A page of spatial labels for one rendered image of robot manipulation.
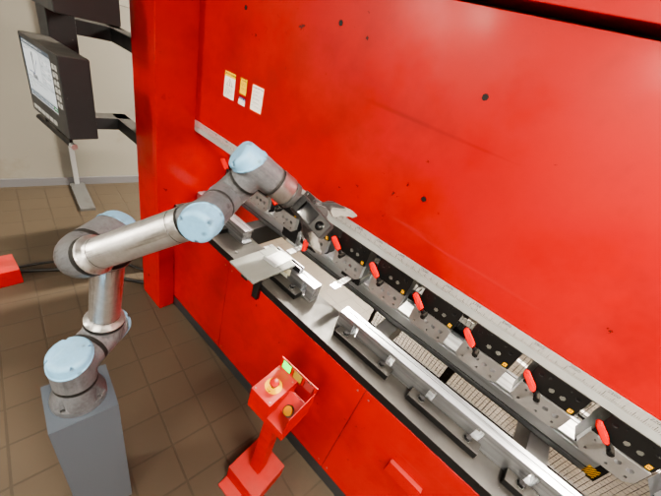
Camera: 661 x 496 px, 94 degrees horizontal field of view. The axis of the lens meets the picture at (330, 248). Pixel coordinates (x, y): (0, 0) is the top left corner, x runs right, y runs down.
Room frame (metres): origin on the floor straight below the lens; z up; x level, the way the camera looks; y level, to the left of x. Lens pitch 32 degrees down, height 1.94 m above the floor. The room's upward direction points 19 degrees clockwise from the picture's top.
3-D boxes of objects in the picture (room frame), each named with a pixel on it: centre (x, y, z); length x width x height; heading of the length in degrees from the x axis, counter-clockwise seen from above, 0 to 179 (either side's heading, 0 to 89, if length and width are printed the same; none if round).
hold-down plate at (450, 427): (0.77, -0.63, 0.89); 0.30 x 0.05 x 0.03; 59
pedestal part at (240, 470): (0.71, 0.00, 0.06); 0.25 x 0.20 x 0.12; 152
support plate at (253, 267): (1.20, 0.29, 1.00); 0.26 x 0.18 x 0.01; 149
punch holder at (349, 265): (1.14, -0.11, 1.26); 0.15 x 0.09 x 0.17; 59
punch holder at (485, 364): (0.83, -0.63, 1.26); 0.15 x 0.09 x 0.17; 59
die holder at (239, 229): (1.61, 0.68, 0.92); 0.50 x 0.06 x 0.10; 59
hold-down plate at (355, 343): (0.97, -0.28, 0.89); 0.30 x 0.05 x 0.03; 59
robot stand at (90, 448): (0.50, 0.63, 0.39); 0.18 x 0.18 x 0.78; 51
